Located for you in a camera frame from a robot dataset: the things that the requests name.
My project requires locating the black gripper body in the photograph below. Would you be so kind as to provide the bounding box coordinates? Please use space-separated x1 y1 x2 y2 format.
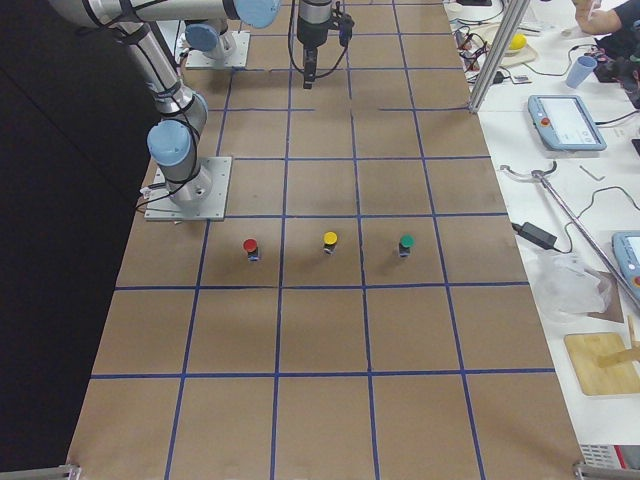
297 0 332 50

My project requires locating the red push button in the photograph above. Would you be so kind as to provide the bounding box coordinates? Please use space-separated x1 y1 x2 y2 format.
243 238 261 262

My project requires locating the green push button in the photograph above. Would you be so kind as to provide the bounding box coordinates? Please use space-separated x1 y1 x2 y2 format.
398 234 415 258

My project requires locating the cream square tray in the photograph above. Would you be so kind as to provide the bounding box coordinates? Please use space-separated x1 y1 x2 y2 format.
471 23 538 67

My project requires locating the yellow lemon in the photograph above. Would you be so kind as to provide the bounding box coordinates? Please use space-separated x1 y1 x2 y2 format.
508 33 527 52

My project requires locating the metal reacher grabber stick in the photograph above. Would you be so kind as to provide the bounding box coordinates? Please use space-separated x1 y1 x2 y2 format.
499 160 639 308

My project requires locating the blue teach pendant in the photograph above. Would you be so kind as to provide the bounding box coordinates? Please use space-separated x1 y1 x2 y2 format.
612 230 639 309
527 95 607 152

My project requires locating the light blue plastic cup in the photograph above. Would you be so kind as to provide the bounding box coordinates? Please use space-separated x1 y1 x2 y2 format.
565 55 598 89

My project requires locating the black power adapter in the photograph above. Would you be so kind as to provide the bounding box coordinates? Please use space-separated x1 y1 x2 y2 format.
515 222 557 250

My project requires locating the clear plastic bag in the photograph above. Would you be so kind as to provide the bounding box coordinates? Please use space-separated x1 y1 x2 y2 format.
528 252 624 323

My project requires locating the wooden cutting board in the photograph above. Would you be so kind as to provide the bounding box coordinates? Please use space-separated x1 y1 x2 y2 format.
564 333 639 396

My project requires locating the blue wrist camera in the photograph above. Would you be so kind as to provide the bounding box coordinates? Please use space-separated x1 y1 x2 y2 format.
335 13 355 49

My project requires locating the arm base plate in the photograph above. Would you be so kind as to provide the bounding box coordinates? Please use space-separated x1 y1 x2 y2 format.
144 157 232 221
186 31 250 70

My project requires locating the aluminium frame post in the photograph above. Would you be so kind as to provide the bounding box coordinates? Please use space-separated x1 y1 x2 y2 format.
468 0 530 114

